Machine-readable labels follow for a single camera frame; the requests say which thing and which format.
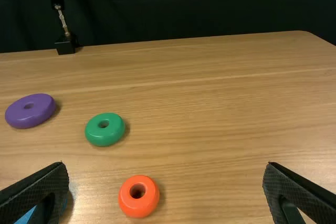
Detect orange ring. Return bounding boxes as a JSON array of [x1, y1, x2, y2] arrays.
[[118, 175, 160, 219]]

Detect black clamp stand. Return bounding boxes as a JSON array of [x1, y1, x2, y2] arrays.
[[49, 0, 80, 56]]

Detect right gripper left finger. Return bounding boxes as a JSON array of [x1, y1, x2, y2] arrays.
[[0, 161, 70, 224]]

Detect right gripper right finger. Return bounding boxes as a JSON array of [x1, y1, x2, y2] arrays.
[[263, 162, 336, 224]]

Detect dark green ring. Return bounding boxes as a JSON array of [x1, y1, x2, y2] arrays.
[[84, 112, 126, 147]]

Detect purple ring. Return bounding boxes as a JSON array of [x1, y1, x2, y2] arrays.
[[4, 93, 57, 130]]

